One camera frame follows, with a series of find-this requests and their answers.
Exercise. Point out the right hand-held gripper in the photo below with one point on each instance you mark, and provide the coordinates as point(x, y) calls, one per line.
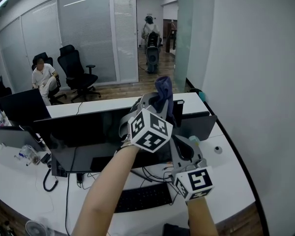
point(199, 181)

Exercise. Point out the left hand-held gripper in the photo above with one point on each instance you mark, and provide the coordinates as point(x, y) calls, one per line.
point(150, 129)

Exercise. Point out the blue cloth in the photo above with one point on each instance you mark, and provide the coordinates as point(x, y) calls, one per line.
point(164, 90)

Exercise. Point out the large curved black monitor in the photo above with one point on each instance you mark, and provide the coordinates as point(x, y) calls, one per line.
point(88, 136)

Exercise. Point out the person's left forearm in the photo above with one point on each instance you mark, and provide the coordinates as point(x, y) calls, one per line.
point(105, 188)

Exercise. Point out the person's right forearm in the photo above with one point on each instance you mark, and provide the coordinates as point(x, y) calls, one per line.
point(201, 217)

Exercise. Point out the black computer monitor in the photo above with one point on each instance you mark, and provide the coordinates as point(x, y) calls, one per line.
point(24, 107)

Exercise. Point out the pale green bottle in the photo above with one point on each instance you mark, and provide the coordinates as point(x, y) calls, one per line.
point(194, 139)

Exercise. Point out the small white round device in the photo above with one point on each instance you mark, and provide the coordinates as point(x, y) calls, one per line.
point(218, 149)

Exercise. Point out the silver wristwatch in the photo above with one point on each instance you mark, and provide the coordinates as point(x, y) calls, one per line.
point(127, 140)

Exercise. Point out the grey round device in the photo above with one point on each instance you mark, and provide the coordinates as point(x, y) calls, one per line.
point(153, 55)

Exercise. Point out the black keyboard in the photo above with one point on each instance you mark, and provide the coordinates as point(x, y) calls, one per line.
point(147, 197)

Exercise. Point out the brown wooden furniture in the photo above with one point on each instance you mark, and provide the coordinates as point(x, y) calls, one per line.
point(168, 38)

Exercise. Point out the frosted glass panel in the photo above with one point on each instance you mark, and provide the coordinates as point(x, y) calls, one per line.
point(184, 33)

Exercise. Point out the black rectangular pad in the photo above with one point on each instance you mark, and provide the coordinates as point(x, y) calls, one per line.
point(174, 230)

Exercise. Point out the black office chair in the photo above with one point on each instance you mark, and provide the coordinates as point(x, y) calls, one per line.
point(76, 67)
point(56, 92)
point(0, 95)

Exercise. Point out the black plug adapter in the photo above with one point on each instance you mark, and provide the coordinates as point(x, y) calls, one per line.
point(79, 178)

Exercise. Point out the grey round puck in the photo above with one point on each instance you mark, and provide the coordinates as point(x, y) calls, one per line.
point(50, 164)

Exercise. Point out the black power adapter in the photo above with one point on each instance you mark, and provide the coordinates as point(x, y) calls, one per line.
point(46, 158)

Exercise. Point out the clear cup with brown contents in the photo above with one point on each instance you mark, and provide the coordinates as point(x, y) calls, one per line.
point(35, 160)

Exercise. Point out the clear plastic bottle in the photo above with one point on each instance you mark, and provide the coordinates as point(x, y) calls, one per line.
point(27, 151)

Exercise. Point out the grey laptop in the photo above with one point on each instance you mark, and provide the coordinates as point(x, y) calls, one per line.
point(12, 138)

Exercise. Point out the white desk fan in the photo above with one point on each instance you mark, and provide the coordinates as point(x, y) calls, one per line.
point(35, 228)

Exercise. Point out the glass wall with white blinds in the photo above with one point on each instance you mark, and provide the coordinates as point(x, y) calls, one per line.
point(88, 33)

